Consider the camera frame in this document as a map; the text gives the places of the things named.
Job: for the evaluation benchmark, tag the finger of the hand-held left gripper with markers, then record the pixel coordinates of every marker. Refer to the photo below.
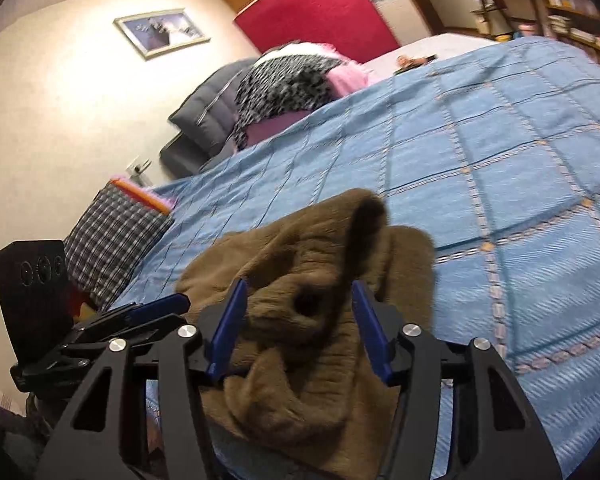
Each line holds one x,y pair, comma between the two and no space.
130,332
155,306

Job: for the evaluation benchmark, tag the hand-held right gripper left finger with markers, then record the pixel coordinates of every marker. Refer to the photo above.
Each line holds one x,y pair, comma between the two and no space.
225,330

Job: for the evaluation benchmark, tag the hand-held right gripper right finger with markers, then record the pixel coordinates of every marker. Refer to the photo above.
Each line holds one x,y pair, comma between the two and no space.
372,330

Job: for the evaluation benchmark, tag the brown fleece pants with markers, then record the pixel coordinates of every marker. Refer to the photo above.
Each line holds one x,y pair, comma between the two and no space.
290,255

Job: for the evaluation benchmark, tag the person's left forearm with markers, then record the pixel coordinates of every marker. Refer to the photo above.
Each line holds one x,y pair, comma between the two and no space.
5,440

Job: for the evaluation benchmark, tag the dark plaid pillow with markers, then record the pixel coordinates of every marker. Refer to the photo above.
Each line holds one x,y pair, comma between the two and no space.
115,230

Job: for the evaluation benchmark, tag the orange pink cushion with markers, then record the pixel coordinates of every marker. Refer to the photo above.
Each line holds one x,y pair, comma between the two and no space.
145,195

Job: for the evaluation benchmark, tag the blue checked blanket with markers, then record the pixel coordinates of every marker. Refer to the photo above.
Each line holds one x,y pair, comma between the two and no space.
480,160

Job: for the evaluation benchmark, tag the grey padded headboard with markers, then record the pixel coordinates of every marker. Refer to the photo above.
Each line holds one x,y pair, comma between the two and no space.
205,110

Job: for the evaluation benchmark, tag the pink quilt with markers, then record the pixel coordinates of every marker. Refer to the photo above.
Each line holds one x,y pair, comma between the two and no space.
347,80

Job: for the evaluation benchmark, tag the leopard print cloth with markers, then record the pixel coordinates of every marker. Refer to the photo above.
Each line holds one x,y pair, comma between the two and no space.
285,85

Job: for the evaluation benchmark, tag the small hand fan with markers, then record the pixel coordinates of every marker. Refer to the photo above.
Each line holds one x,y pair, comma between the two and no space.
409,61

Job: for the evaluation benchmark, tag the black comb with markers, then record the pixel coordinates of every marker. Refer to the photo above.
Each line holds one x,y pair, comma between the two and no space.
430,58

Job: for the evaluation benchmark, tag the white cloth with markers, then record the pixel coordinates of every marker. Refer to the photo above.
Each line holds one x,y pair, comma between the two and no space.
295,50

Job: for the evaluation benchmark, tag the grey bed sheet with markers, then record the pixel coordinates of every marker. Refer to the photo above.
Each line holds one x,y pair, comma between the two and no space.
445,45

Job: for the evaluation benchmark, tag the yellow plastic container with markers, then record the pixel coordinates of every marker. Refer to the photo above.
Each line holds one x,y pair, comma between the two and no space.
502,37

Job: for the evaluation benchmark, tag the pink plastic bin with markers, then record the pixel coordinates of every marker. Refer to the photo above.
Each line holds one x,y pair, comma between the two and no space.
527,28

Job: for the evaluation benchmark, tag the white wall socket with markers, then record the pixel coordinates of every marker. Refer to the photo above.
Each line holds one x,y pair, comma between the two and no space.
137,167

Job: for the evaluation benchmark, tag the framed wall photo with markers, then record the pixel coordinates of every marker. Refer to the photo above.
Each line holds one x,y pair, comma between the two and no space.
162,32

